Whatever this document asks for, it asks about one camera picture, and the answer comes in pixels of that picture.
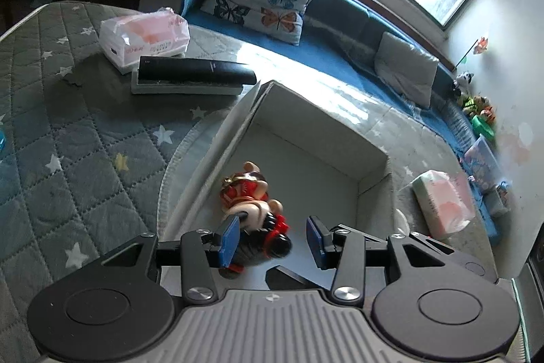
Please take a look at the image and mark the small red figurine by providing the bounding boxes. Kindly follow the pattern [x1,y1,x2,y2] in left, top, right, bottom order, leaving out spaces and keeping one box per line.
[219,161,269,210]

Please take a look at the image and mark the round lazy susan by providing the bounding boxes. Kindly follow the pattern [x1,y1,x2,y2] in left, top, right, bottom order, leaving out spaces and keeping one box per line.
[394,209,410,237]

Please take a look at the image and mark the grey cardboard box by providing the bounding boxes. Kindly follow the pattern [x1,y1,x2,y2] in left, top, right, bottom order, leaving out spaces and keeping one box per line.
[157,79,398,291]

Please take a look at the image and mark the tissue pack near window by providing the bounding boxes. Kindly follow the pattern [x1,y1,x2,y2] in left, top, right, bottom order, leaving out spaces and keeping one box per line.
[410,169,476,240]

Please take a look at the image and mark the clear storage box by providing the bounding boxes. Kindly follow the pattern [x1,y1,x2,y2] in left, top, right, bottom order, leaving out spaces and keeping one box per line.
[464,135,504,193]

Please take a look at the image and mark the quilted table mat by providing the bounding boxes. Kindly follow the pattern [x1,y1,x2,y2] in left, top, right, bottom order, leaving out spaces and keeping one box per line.
[0,1,498,347]

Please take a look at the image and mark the grey cushion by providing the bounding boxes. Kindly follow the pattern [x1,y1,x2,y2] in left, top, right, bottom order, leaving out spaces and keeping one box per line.
[374,31,439,109]

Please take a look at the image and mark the plush toys on sofa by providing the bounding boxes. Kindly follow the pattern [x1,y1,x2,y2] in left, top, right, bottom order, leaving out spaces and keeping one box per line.
[454,72,496,142]

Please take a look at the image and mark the blue sofa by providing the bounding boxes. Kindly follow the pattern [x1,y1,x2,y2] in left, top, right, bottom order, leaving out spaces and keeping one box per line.
[139,0,501,249]

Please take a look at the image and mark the tissue pack near door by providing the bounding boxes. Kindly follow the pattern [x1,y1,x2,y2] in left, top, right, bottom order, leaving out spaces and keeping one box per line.
[99,7,190,75]

